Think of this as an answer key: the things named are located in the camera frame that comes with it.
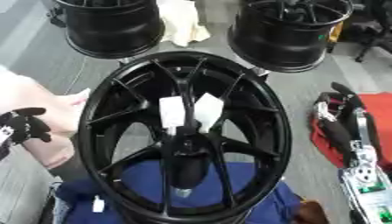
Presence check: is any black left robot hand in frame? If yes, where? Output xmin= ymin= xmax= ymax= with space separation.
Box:
xmin=0 ymin=107 xmax=54 ymax=161

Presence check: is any white pin with flat head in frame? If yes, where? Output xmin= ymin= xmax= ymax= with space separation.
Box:
xmin=90 ymin=194 xmax=108 ymax=214

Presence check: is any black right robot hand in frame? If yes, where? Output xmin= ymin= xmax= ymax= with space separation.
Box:
xmin=312 ymin=81 xmax=385 ymax=169

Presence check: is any white crumpled cloth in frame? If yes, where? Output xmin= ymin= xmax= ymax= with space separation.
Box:
xmin=154 ymin=0 xmax=214 ymax=48

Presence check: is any black wheel rim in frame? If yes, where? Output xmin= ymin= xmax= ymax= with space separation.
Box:
xmin=52 ymin=0 xmax=167 ymax=60
xmin=227 ymin=0 xmax=355 ymax=74

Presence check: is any black office chair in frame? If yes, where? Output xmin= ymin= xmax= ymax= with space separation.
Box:
xmin=338 ymin=0 xmax=392 ymax=64

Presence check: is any black spoked wheel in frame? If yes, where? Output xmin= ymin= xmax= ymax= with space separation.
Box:
xmin=74 ymin=51 xmax=294 ymax=224

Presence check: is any blue cloth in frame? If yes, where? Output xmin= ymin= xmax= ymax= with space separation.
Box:
xmin=52 ymin=159 xmax=304 ymax=224

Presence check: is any brown object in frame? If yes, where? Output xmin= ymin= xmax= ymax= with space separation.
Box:
xmin=294 ymin=199 xmax=331 ymax=224

